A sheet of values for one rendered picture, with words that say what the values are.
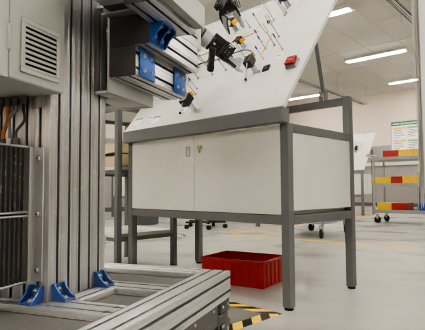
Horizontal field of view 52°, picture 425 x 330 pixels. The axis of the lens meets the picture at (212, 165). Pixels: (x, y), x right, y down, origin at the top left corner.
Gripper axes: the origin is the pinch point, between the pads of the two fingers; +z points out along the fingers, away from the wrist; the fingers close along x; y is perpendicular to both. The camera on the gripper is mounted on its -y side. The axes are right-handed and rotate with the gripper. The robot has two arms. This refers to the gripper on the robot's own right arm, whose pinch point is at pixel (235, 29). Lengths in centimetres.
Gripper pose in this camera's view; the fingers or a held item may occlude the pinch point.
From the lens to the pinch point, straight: 221.1
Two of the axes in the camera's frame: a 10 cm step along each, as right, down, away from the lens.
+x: -7.7, 1.7, 6.2
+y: 5.1, -4.1, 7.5
